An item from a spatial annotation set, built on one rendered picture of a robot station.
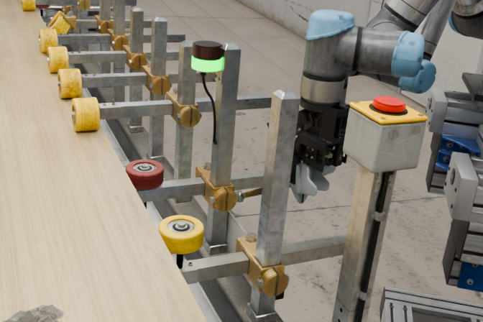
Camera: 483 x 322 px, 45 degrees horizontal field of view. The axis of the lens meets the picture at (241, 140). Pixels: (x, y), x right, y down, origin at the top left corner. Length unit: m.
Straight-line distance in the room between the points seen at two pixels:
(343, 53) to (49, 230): 0.58
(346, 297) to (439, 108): 0.89
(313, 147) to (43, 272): 0.49
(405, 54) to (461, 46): 3.71
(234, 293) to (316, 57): 0.52
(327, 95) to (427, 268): 1.87
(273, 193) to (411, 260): 1.85
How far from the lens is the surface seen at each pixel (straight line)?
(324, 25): 0.99
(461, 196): 1.21
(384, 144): 0.72
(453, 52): 4.77
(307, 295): 2.46
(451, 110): 1.66
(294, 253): 1.18
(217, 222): 1.32
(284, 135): 0.98
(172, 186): 1.29
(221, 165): 1.26
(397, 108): 0.74
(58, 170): 1.27
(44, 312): 0.87
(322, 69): 1.00
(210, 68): 1.15
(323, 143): 1.03
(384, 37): 1.00
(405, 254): 2.86
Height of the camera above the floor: 1.45
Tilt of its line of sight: 22 degrees down
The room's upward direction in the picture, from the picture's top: 5 degrees clockwise
